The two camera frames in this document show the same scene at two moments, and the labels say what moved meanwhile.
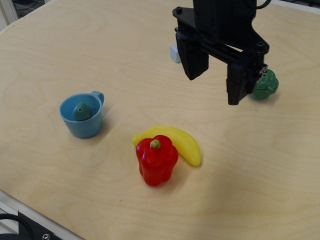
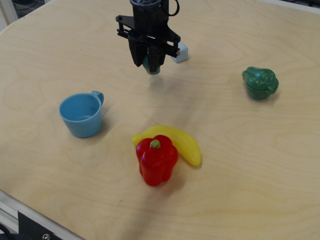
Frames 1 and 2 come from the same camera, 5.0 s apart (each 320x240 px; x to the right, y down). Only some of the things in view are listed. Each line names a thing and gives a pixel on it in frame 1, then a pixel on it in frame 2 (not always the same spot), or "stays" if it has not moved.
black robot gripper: [223, 30] -> [150, 25]
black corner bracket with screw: [39, 232] stays
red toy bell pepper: [157, 157] stays
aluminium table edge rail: [10, 205] stays
